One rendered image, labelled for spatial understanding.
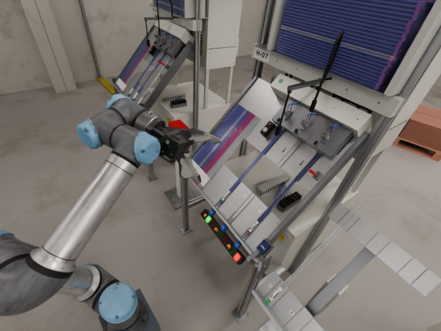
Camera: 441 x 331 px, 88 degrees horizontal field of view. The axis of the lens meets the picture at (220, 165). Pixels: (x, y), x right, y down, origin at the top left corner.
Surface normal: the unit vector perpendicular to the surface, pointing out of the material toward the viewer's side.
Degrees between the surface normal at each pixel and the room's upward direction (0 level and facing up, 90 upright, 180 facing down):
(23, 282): 35
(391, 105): 90
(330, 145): 45
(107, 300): 8
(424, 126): 90
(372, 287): 0
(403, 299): 0
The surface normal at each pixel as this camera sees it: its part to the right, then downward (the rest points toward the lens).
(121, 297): 0.20, -0.70
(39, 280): 0.38, -0.04
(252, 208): -0.51, -0.32
